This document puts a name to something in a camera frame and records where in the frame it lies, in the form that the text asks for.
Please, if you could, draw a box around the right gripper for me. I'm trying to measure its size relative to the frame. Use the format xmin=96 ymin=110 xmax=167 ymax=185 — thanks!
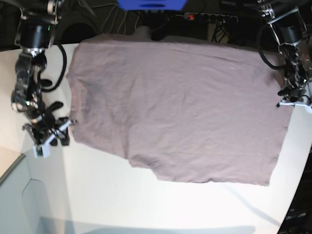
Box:
xmin=22 ymin=117 xmax=78 ymax=148

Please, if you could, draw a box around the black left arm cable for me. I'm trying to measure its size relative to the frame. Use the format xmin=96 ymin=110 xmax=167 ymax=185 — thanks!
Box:
xmin=257 ymin=24 xmax=286 ymax=71

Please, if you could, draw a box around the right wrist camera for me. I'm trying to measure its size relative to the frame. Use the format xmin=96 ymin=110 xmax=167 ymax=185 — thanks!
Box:
xmin=32 ymin=145 xmax=50 ymax=158

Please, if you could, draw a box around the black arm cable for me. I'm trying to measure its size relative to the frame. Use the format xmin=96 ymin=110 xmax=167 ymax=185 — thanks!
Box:
xmin=257 ymin=24 xmax=286 ymax=71
xmin=40 ymin=45 xmax=68 ymax=93

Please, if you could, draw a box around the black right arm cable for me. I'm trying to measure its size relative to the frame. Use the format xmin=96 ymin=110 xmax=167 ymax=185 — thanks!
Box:
xmin=40 ymin=45 xmax=68 ymax=93

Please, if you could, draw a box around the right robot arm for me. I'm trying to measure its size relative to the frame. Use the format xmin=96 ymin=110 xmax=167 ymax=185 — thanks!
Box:
xmin=9 ymin=0 xmax=72 ymax=157

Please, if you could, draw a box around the power strip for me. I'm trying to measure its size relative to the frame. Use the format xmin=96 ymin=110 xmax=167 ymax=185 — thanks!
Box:
xmin=183 ymin=12 xmax=238 ymax=23

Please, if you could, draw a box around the grey looped cable on floor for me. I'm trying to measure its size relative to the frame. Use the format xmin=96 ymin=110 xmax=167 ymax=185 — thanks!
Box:
xmin=78 ymin=0 xmax=169 ymax=35

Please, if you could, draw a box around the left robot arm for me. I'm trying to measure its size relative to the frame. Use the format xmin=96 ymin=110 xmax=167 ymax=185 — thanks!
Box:
xmin=255 ymin=0 xmax=312 ymax=113

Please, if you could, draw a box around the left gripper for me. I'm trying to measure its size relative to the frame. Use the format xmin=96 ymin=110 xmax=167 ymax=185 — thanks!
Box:
xmin=276 ymin=94 xmax=312 ymax=109

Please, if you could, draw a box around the mauve t-shirt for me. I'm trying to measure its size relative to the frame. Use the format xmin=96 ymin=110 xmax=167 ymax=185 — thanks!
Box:
xmin=67 ymin=29 xmax=292 ymax=186

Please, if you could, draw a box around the blue box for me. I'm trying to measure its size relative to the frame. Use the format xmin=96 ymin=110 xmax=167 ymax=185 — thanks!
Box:
xmin=117 ymin=0 xmax=187 ymax=11

